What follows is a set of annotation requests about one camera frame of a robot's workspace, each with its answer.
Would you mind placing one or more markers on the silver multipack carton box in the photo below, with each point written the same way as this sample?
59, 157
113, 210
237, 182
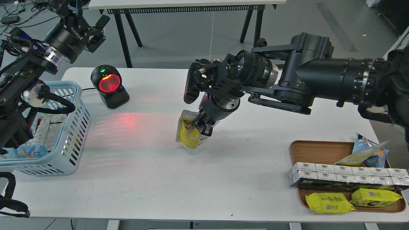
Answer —
346, 178

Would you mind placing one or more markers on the yellow white snack pouch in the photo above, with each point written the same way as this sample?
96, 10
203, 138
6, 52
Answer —
187, 133
349, 161

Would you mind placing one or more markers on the yellow snack pack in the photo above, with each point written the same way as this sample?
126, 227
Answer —
329, 203
374, 197

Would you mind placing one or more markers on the white background table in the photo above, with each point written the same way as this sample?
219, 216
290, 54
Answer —
128, 7

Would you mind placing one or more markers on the black power adapter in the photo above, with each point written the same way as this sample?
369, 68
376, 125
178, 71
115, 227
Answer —
10, 20

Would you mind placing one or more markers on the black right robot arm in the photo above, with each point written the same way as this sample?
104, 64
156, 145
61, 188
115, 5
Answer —
289, 77

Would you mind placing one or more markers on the white snack bag in basket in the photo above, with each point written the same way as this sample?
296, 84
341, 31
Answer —
48, 130

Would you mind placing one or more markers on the blue snack bag in basket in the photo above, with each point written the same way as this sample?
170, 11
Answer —
27, 151

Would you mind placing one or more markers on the black barcode scanner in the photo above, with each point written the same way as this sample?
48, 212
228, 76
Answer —
108, 81

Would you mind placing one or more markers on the yellow snack pack left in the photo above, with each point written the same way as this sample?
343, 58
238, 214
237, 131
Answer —
329, 203

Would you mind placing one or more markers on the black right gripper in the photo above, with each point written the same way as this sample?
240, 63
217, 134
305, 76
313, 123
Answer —
213, 109

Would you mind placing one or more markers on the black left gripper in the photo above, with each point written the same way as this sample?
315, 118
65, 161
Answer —
72, 35

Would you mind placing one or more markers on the light blue plastic basket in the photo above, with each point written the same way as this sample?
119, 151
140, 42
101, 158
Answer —
65, 156

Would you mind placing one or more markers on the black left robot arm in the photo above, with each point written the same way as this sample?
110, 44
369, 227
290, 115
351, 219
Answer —
23, 94

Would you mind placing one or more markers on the yellow snack pack right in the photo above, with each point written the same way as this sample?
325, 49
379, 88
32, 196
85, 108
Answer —
374, 197

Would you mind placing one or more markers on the brown wooden tray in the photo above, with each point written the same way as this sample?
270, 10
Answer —
324, 152

